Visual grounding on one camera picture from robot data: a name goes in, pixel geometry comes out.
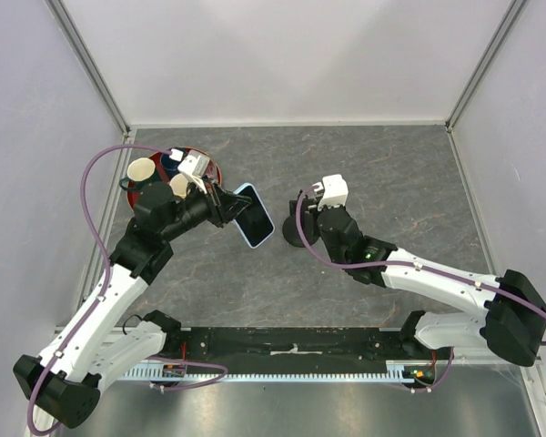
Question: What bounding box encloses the black phone stand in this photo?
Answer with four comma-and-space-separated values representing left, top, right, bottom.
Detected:
282, 200, 320, 248

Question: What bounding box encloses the left aluminium frame post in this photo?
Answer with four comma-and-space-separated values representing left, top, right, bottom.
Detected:
45, 0, 131, 137

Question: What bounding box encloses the right aluminium frame post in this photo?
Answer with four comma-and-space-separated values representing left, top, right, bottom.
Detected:
445, 0, 528, 133

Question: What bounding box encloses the dark green mug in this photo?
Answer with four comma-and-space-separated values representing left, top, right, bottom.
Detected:
119, 158, 161, 192

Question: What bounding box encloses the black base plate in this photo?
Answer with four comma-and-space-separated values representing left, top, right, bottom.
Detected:
163, 325, 456, 375

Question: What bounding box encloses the red round tray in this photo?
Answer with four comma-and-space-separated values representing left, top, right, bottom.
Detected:
125, 147, 223, 210

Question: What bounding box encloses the yellow mug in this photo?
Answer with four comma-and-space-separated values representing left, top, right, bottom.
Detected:
169, 174, 189, 199

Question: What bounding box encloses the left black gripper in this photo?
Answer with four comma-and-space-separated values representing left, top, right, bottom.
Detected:
161, 174, 252, 242

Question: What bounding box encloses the black phone blue case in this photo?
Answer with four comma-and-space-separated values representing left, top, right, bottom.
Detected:
234, 183, 275, 249

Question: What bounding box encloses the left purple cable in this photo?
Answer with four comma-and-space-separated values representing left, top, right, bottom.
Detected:
25, 144, 174, 436

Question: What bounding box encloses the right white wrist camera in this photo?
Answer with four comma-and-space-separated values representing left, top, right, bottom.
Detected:
313, 174, 349, 211

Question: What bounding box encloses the slotted cable duct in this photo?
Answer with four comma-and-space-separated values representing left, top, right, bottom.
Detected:
119, 360, 435, 383

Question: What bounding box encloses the aluminium frame post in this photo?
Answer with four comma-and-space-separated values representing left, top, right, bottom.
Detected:
445, 0, 528, 133
45, 0, 131, 137

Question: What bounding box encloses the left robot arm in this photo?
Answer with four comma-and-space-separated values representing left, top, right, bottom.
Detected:
14, 182, 253, 436

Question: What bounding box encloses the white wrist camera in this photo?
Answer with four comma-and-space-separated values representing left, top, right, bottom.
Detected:
170, 149, 210, 194
313, 174, 349, 211

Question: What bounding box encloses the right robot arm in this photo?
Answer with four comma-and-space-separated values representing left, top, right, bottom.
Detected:
288, 198, 546, 367

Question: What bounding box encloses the blue cup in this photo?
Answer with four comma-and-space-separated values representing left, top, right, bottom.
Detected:
160, 154, 180, 179

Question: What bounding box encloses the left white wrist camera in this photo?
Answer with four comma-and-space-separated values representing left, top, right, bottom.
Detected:
170, 149, 210, 194

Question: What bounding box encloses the clear glass cup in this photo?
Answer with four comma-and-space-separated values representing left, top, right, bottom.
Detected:
206, 162, 222, 185

